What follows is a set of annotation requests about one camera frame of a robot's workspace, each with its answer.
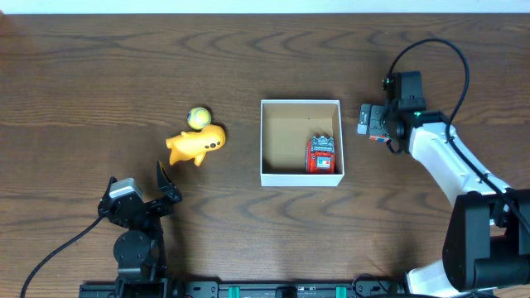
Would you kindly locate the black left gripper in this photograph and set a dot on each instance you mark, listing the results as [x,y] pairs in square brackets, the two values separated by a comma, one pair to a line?
[146,207]

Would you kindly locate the yellow grey toy ball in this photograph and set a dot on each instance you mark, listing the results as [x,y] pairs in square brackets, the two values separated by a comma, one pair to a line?
[198,118]

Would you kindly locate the red and grey toy truck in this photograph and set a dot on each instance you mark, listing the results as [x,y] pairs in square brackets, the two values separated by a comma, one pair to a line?
[320,155]

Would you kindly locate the multicoloured puzzle cube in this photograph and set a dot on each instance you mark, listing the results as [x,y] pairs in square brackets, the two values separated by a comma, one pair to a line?
[379,138]

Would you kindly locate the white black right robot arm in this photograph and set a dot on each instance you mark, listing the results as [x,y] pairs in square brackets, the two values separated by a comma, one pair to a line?
[487,240]

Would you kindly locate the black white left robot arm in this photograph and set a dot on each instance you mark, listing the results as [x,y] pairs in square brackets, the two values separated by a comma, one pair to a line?
[140,252]

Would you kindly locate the open cardboard box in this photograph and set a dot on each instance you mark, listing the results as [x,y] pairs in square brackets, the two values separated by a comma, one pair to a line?
[288,126]

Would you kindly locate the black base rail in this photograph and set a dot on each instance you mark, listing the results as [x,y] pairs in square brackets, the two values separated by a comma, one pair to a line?
[364,287]

